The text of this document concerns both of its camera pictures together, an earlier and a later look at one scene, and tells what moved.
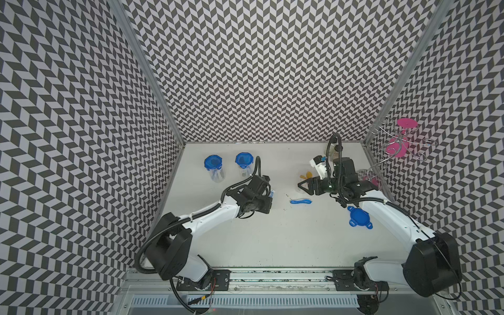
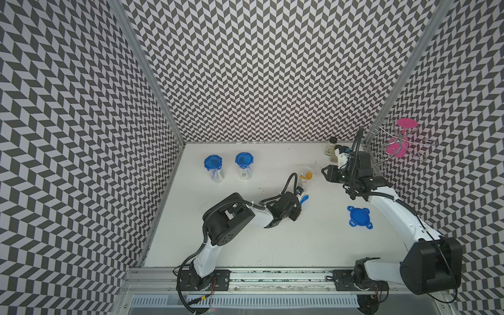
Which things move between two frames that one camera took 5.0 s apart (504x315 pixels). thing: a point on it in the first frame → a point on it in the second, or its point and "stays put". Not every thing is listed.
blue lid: (359, 217) stays put
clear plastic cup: (245, 172) stays put
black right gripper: (313, 182) → (331, 173)
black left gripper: (266, 209) → (296, 211)
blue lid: (244, 159) stays put
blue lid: (212, 162) stays put
